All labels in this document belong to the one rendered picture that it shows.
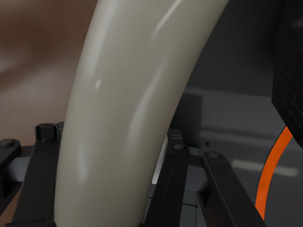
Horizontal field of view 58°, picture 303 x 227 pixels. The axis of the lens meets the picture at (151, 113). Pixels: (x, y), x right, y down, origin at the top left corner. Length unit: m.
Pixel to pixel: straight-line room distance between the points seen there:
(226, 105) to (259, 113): 0.14
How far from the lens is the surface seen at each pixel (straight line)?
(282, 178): 1.39
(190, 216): 0.92
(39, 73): 1.39
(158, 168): 0.16
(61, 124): 0.19
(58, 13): 1.28
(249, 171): 1.35
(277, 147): 1.30
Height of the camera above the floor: 1.13
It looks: 65 degrees down
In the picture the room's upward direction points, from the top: 154 degrees counter-clockwise
